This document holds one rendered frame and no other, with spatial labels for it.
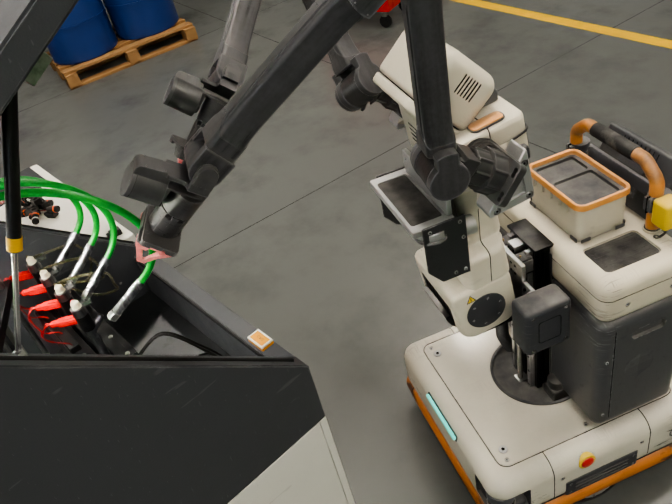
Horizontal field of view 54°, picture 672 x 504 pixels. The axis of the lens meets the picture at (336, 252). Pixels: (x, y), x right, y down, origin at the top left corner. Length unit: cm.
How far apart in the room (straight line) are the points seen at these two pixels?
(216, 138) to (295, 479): 75
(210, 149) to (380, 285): 190
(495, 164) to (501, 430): 95
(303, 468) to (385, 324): 131
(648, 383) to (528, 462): 38
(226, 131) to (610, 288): 95
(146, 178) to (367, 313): 179
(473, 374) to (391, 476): 44
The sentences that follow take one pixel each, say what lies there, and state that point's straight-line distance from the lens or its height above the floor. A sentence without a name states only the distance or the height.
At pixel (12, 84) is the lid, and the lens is 81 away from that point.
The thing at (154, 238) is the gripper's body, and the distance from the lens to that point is 113.
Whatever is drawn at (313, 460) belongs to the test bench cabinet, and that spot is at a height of 70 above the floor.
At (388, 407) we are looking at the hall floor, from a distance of 239.
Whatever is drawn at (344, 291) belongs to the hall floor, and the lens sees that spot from 285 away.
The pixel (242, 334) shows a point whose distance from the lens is 139.
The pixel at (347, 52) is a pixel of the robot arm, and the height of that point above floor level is 132.
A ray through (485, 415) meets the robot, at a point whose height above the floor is 28.
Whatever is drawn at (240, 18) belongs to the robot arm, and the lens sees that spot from 144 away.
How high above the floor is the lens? 188
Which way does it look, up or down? 38 degrees down
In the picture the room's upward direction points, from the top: 14 degrees counter-clockwise
